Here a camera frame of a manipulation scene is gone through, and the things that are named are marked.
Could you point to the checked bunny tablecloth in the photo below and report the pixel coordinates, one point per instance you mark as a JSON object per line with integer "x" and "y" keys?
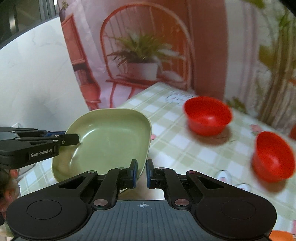
{"x": 226, "y": 157}

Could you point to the printed room scene backdrop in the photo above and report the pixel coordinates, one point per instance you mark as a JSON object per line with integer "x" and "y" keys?
{"x": 242, "y": 52}

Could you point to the green square plate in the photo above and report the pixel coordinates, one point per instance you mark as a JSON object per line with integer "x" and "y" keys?
{"x": 108, "y": 139}

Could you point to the left hand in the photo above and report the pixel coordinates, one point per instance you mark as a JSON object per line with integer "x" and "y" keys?
{"x": 9, "y": 190}

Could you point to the orange plate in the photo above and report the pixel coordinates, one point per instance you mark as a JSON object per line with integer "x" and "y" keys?
{"x": 279, "y": 235}

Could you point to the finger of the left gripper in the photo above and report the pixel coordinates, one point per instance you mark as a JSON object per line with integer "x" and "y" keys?
{"x": 64, "y": 139}
{"x": 27, "y": 132}

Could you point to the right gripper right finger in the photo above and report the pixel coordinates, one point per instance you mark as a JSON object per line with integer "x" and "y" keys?
{"x": 167, "y": 180}

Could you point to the left red plastic bowl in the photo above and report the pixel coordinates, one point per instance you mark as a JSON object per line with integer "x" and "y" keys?
{"x": 207, "y": 116}

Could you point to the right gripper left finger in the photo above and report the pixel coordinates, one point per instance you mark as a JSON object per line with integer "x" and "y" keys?
{"x": 115, "y": 180}

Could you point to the middle red plastic bowl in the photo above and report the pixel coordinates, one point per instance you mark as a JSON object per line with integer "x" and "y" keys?
{"x": 273, "y": 159}

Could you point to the right red plastic bowl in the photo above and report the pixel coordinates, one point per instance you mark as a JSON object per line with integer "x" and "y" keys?
{"x": 293, "y": 133}

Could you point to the red plastic bowl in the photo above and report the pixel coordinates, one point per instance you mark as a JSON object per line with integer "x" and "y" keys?
{"x": 293, "y": 133}
{"x": 207, "y": 116}
{"x": 273, "y": 159}

